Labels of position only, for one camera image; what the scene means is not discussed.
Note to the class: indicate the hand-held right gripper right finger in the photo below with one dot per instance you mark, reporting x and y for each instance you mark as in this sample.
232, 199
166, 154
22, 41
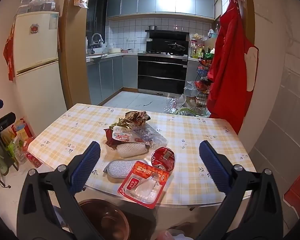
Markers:
215, 167

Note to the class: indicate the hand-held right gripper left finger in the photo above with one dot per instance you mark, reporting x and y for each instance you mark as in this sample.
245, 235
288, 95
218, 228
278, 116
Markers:
86, 165

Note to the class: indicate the grey sponge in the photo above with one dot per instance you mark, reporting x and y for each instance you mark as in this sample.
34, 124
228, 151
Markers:
120, 168

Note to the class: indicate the orange red snack wrapper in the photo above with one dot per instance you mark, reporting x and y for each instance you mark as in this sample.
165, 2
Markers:
109, 138

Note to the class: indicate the white floral plastic packet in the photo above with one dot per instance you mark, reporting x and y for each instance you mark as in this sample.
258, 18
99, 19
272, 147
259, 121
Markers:
122, 136

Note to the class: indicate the white foam fruit net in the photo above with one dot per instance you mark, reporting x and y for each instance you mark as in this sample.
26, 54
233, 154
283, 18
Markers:
131, 150

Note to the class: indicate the crushed red can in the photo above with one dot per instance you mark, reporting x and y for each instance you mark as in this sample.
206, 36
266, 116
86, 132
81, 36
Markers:
163, 156

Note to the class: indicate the red blister package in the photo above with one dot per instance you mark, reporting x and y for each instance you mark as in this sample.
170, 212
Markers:
140, 180

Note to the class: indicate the brown trash bin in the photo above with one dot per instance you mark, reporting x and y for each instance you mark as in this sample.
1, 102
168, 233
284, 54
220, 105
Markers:
107, 220

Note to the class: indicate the gold foil wrapper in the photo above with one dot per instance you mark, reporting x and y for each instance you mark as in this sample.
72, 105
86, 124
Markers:
137, 117

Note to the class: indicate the clear plastic container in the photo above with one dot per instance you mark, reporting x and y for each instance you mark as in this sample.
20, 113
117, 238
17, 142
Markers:
151, 135

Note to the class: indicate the pile of floor packets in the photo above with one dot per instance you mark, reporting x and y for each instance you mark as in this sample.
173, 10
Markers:
20, 142

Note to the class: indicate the green slippers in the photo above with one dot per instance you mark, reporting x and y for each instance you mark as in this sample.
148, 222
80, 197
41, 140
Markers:
1, 163

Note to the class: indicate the cream refrigerator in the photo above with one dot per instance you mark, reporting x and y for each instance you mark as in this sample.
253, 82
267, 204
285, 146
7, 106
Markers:
37, 80

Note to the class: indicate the red hanging cloth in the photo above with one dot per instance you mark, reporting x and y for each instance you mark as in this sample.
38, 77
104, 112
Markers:
9, 55

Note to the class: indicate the pile of plastic bags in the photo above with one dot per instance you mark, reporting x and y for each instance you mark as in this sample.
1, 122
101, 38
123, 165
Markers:
187, 102

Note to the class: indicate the red fridge magnet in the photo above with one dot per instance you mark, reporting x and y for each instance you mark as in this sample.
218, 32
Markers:
34, 28

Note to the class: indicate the red plastic object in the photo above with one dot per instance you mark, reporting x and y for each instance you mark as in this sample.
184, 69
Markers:
298, 195

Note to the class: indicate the grey lower kitchen cabinets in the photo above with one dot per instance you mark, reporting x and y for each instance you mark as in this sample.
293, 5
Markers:
110, 75

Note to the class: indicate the grey kitchen cabinets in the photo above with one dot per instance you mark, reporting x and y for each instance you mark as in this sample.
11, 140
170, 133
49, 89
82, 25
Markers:
160, 2
110, 75

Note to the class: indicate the red apron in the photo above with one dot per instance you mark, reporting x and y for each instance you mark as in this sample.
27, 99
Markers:
227, 75

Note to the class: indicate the black built-in oven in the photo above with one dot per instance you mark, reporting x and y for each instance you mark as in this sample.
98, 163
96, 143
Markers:
161, 72

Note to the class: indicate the row of condiment bottles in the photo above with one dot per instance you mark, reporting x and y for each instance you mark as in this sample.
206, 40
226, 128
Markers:
202, 52

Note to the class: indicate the white baking dish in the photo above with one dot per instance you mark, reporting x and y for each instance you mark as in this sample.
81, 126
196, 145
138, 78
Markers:
114, 50

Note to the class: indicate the chrome kitchen faucet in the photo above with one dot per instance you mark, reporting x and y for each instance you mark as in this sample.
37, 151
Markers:
96, 38

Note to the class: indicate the black wok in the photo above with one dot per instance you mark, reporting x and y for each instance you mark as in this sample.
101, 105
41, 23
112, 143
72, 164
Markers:
177, 47

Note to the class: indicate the black range hood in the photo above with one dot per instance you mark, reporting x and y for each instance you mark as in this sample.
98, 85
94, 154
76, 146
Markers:
167, 38

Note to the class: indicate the small steel pot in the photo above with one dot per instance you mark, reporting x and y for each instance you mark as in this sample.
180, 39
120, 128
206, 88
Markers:
152, 27

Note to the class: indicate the grey upper kitchen cabinets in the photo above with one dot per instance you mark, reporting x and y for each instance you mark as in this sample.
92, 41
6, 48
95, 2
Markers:
160, 2

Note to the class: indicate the wooden door frame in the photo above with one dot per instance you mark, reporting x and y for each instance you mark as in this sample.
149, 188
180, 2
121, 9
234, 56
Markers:
75, 55

